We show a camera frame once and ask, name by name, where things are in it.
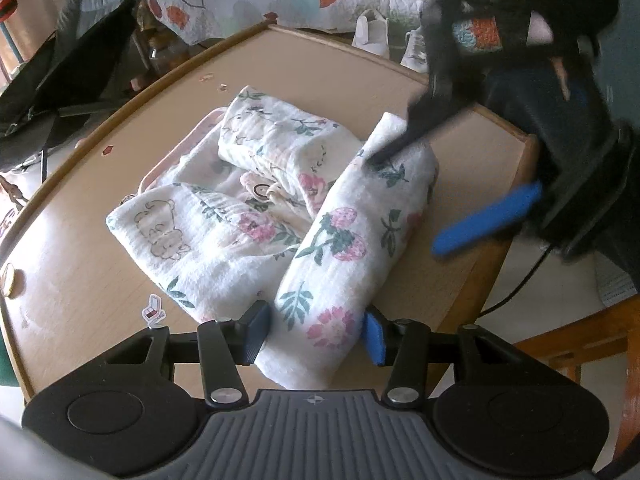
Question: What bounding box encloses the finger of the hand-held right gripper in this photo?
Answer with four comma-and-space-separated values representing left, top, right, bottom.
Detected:
432, 184, 545, 259
367, 0, 531, 166

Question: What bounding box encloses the black cable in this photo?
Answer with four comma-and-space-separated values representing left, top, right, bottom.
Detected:
477, 242, 556, 317

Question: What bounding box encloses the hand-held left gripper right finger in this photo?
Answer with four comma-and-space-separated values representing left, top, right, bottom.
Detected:
364, 310, 538, 407

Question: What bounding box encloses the brown glass jar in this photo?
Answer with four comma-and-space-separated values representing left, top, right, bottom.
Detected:
147, 35, 191, 78

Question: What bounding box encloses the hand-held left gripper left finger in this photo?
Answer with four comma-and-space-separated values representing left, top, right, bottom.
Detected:
102, 301, 272, 407

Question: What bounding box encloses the wooden table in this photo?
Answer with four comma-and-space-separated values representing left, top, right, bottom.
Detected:
0, 22, 543, 401

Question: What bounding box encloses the wooden chair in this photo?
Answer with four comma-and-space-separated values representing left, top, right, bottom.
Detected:
515, 305, 640, 463

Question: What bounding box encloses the heart print quilt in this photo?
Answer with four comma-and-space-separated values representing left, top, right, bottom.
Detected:
145, 0, 501, 53

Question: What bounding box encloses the small white sticker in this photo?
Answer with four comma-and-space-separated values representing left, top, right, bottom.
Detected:
142, 295, 166, 322

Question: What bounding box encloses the white floral baby garment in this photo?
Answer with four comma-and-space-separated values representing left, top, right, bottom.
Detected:
105, 85, 441, 391

